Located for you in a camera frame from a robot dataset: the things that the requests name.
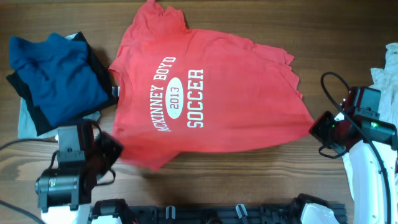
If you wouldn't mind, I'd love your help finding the black folded shirt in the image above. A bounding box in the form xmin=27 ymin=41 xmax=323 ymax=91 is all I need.
xmin=6 ymin=32 xmax=116 ymax=138

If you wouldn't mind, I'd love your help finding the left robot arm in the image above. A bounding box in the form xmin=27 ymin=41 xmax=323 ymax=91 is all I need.
xmin=35 ymin=120 xmax=123 ymax=223

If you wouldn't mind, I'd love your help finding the black cable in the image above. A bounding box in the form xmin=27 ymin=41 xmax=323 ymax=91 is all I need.
xmin=0 ymin=138 xmax=60 ymax=224
xmin=320 ymin=72 xmax=393 ymax=224

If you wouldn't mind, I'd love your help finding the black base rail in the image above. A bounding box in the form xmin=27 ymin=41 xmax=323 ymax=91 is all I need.
xmin=127 ymin=203 xmax=348 ymax=224

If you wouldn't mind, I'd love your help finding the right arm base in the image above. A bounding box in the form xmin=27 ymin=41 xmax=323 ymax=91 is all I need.
xmin=287 ymin=194 xmax=339 ymax=224

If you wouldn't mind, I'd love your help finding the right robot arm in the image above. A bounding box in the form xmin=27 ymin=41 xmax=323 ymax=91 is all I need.
xmin=309 ymin=86 xmax=397 ymax=223

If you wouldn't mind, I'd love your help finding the red soccer t-shirt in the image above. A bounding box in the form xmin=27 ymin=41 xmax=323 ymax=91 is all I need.
xmin=109 ymin=1 xmax=313 ymax=170

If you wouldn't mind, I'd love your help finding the right black cable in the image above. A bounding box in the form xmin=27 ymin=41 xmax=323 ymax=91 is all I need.
xmin=320 ymin=72 xmax=393 ymax=224

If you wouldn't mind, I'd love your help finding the left black cable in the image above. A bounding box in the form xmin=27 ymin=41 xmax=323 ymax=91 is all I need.
xmin=0 ymin=138 xmax=60 ymax=224

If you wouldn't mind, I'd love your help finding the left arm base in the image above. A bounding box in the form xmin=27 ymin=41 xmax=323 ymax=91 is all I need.
xmin=88 ymin=199 xmax=138 ymax=224

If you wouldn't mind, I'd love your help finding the blue folded shirt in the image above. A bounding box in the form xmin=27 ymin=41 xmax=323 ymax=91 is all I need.
xmin=9 ymin=33 xmax=108 ymax=126

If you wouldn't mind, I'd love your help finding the white crumpled clothes pile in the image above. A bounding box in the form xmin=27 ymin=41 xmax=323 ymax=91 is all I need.
xmin=369 ymin=42 xmax=398 ymax=125

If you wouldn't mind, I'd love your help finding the grey folded shirt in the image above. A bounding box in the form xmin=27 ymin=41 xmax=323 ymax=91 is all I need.
xmin=6 ymin=45 xmax=110 ymax=139

